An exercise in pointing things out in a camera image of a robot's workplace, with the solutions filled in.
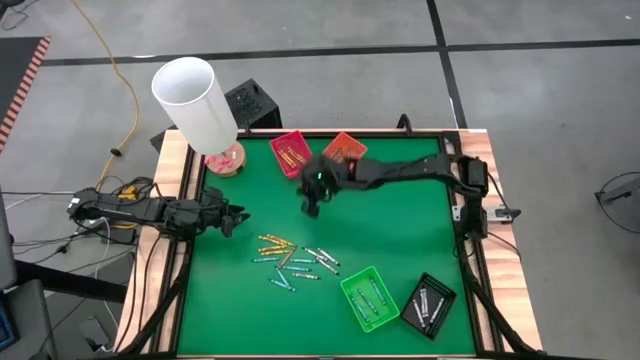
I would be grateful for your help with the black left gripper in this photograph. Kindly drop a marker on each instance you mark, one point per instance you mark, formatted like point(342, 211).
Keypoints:
point(210, 216)

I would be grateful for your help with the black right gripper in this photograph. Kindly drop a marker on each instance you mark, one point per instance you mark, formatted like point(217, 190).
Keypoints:
point(325, 177)

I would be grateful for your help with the brown crayon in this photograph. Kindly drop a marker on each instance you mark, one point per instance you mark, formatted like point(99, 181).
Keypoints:
point(334, 152)
point(288, 257)
point(345, 151)
point(340, 152)

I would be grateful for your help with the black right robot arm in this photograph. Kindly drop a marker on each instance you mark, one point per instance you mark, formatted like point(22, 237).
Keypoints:
point(410, 170)

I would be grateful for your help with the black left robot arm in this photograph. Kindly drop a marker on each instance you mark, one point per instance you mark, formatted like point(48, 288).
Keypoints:
point(125, 210)

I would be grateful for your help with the pink plastic basket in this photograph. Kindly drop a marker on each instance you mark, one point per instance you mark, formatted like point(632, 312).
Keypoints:
point(280, 142)

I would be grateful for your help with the orange plastic basket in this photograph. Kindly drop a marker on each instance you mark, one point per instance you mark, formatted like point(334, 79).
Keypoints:
point(352, 142)

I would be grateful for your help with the light wooden side board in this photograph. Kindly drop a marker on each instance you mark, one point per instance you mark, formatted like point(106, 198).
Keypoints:
point(170, 165)
point(475, 145)

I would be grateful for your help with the yellow power plug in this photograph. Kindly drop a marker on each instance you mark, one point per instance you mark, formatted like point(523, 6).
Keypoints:
point(129, 191)

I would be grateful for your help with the black perforated box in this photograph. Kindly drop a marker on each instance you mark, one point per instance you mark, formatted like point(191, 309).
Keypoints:
point(250, 105)

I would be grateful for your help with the white shade table lamp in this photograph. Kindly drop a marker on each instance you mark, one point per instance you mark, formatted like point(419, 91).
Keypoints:
point(195, 105)

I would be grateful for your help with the green plastic basket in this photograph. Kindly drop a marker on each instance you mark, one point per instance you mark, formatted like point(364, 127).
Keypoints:
point(390, 315)

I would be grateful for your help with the black plastic basket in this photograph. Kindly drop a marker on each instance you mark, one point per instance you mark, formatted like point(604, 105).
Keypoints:
point(435, 287)

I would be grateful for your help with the black floor beam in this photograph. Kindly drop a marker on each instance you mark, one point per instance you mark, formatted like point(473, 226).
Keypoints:
point(70, 284)

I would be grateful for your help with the grey equipment cabinet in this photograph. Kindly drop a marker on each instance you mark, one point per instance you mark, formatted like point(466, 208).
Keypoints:
point(27, 315)

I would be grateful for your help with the black mat orange striped edge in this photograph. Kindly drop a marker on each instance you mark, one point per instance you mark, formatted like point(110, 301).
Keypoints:
point(17, 75)

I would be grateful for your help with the black round floor stand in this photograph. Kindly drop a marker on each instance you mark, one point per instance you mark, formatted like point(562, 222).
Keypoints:
point(617, 192)

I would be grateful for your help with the black aluminium table frame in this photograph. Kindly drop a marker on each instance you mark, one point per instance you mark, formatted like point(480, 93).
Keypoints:
point(380, 134)

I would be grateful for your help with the black curved bracket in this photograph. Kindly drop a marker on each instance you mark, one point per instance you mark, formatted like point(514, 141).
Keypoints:
point(404, 122)

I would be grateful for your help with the silver corner bracket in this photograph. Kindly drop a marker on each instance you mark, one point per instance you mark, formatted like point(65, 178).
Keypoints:
point(457, 212)

